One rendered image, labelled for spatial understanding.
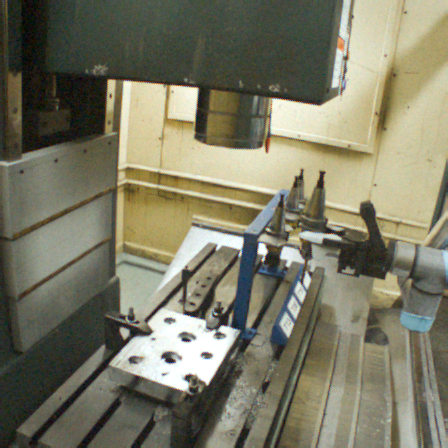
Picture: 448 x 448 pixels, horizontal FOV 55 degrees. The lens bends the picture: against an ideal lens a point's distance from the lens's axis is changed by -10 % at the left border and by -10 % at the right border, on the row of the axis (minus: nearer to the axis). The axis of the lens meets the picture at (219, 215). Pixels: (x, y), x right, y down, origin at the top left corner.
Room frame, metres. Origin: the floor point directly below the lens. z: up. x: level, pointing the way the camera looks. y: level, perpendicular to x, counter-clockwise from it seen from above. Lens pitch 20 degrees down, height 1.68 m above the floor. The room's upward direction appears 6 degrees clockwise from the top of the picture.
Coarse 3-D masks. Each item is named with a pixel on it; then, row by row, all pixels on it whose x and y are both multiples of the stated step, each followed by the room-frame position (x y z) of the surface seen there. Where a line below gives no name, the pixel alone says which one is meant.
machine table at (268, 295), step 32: (224, 256) 1.68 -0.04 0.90; (192, 288) 1.39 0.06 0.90; (224, 288) 1.42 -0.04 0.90; (256, 288) 1.44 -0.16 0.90; (288, 288) 1.46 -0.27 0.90; (320, 288) 1.54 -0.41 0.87; (256, 320) 1.25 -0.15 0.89; (96, 352) 0.97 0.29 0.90; (256, 352) 1.06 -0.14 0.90; (288, 352) 1.07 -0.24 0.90; (64, 384) 0.82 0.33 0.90; (96, 384) 0.84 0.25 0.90; (256, 384) 0.91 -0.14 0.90; (288, 384) 0.96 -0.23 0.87; (32, 416) 0.71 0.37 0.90; (64, 416) 0.72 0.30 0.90; (96, 416) 0.74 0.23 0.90; (128, 416) 0.75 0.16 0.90; (224, 416) 0.79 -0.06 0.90
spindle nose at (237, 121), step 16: (208, 96) 0.94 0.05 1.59; (224, 96) 0.92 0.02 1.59; (240, 96) 0.92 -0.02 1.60; (256, 96) 0.93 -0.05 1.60; (208, 112) 0.94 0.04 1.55; (224, 112) 0.92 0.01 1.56; (240, 112) 0.92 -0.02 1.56; (256, 112) 0.94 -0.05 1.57; (208, 128) 0.93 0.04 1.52; (224, 128) 0.92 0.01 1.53; (240, 128) 0.92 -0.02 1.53; (256, 128) 0.94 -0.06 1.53; (208, 144) 0.94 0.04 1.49; (224, 144) 0.92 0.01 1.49; (240, 144) 0.93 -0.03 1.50; (256, 144) 0.95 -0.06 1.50
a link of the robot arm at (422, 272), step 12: (420, 252) 0.85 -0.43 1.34; (432, 252) 0.85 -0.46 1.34; (444, 252) 0.85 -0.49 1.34; (420, 264) 0.83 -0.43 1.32; (432, 264) 0.83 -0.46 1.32; (444, 264) 0.82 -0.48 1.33; (408, 276) 0.85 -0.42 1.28; (420, 276) 0.83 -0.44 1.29; (432, 276) 0.82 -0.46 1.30; (444, 276) 0.81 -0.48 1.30; (420, 288) 0.83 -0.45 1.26; (432, 288) 0.82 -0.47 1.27; (444, 288) 0.83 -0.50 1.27
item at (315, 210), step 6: (324, 186) 0.94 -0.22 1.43; (312, 192) 0.94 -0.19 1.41; (318, 192) 0.93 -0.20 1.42; (324, 192) 0.93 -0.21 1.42; (312, 198) 0.93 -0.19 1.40; (318, 198) 0.92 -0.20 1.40; (324, 198) 0.93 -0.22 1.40; (312, 204) 0.93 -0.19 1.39; (318, 204) 0.92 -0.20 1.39; (324, 204) 0.93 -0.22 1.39; (306, 210) 0.94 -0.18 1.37; (312, 210) 0.92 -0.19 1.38; (318, 210) 0.92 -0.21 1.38; (324, 210) 0.93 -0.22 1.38; (306, 216) 0.93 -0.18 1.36; (312, 216) 0.92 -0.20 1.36; (318, 216) 0.92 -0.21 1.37; (324, 216) 0.93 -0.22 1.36
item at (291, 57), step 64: (64, 0) 0.99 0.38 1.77; (128, 0) 0.94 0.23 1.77; (192, 0) 0.90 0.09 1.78; (256, 0) 0.86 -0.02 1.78; (320, 0) 0.83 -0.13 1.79; (64, 64) 0.99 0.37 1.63; (128, 64) 0.94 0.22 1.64; (192, 64) 0.90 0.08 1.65; (256, 64) 0.86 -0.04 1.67; (320, 64) 0.83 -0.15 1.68
